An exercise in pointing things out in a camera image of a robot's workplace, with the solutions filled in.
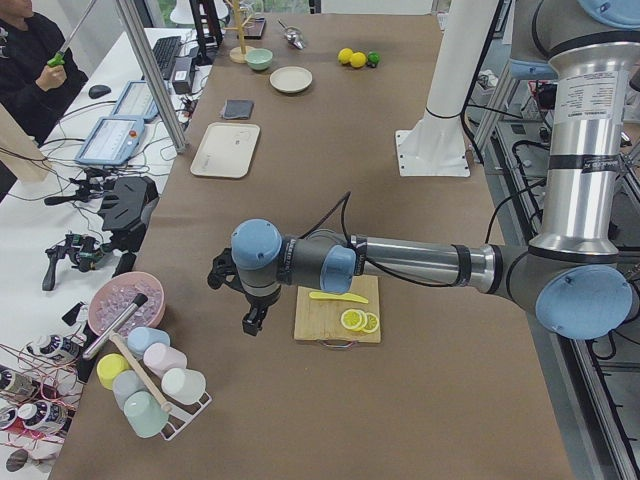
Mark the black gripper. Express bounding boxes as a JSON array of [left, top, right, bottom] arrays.
[[237, 279, 281, 336]]

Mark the beige round plate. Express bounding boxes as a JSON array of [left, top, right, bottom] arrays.
[[269, 66, 313, 94]]

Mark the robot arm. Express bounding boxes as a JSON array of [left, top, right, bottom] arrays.
[[229, 1, 639, 340]]

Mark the white rabbit tray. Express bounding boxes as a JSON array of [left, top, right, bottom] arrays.
[[190, 122, 260, 179]]

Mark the black framed tray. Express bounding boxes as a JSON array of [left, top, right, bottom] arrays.
[[222, 18, 266, 40]]

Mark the wooden cutting board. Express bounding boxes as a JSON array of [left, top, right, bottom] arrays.
[[294, 275, 381, 345]]

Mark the yellow plastic knife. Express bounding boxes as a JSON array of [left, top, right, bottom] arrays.
[[308, 291, 369, 304]]

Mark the white cup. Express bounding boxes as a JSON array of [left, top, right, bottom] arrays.
[[161, 368, 206, 405]]

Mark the lemon slice front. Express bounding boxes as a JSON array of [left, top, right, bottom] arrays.
[[340, 309, 367, 332]]

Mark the lemon slice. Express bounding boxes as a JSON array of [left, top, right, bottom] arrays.
[[340, 309, 367, 332], [361, 312, 380, 334]]

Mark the pink cup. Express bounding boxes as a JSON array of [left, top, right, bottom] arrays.
[[143, 342, 188, 378]]

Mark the steel muddler black tip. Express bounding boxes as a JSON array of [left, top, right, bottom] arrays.
[[82, 293, 148, 360]]

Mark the blue cup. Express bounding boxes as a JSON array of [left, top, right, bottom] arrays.
[[127, 327, 171, 359]]

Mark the white cup rack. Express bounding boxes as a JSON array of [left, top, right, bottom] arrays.
[[160, 392, 213, 441]]

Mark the lemon slice back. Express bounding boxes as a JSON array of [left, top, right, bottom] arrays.
[[361, 312, 380, 334]]

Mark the grey cup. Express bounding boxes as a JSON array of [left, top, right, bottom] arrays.
[[112, 370, 147, 410]]

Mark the mint green cup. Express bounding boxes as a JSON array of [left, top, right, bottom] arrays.
[[123, 391, 169, 438]]

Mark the pink bowl of ice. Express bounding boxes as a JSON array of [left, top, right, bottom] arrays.
[[88, 272, 165, 337]]

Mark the yellow cup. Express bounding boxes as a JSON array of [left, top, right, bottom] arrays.
[[96, 353, 130, 390]]

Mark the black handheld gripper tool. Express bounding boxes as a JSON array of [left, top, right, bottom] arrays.
[[41, 233, 120, 291]]

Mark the grey folded cloth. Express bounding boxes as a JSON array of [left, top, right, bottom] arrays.
[[220, 99, 254, 120]]

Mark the near blue teach pendant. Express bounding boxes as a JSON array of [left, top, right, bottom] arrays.
[[75, 115, 145, 166]]

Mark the blue teach pendant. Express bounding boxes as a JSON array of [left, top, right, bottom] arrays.
[[75, 115, 145, 166], [111, 80, 158, 122]]

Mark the far blue teach pendant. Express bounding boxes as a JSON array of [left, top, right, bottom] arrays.
[[111, 80, 158, 122]]

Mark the mint green bowl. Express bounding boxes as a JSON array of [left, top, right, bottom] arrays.
[[245, 48, 273, 72]]

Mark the wooden mug tree stand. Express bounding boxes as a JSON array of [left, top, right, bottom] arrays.
[[224, 0, 254, 64]]

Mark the black computer mouse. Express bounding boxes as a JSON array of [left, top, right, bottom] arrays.
[[88, 84, 111, 99]]

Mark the yellow lemon near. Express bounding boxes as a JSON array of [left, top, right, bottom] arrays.
[[349, 51, 368, 69]]

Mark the yellow lemon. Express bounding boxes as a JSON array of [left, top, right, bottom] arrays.
[[338, 48, 354, 65], [349, 51, 368, 69]]

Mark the yellow lemon far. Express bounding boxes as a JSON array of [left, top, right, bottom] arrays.
[[338, 48, 354, 65]]

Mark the black keyboard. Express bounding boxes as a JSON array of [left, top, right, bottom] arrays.
[[152, 36, 181, 80]]

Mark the steel scoop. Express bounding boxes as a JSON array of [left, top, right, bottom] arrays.
[[278, 20, 306, 50]]

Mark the green lime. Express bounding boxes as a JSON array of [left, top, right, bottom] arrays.
[[367, 51, 381, 68]]

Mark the person in black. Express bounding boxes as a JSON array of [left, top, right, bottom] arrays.
[[1, 1, 88, 144]]

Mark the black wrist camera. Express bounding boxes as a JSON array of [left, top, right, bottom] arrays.
[[207, 248, 237, 290]]

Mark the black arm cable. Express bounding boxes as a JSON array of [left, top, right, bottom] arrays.
[[299, 191, 461, 288]]

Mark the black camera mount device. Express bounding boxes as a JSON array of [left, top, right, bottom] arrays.
[[44, 168, 159, 252]]

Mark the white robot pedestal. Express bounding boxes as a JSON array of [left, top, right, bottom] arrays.
[[396, 0, 500, 177]]

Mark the aluminium frame post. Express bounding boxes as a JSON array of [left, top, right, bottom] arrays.
[[115, 0, 187, 154]]

